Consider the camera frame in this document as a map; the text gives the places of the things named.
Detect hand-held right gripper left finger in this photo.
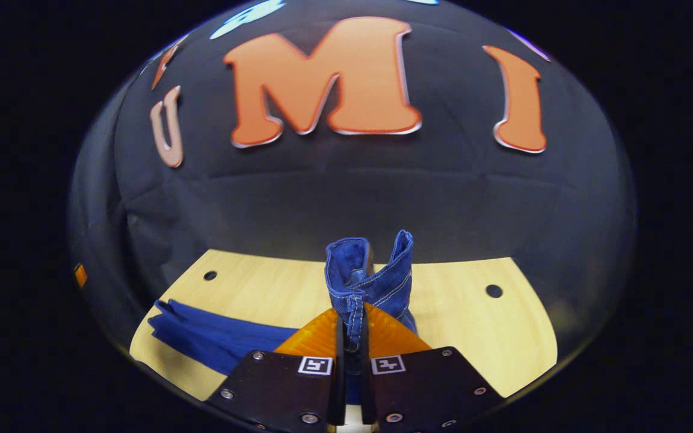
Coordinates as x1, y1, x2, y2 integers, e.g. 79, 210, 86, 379
204, 308, 347, 433

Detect blue jeans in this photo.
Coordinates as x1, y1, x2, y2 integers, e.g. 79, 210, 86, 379
147, 229, 418, 405

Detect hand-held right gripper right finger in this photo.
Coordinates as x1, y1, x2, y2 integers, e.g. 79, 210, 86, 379
358, 302, 506, 433

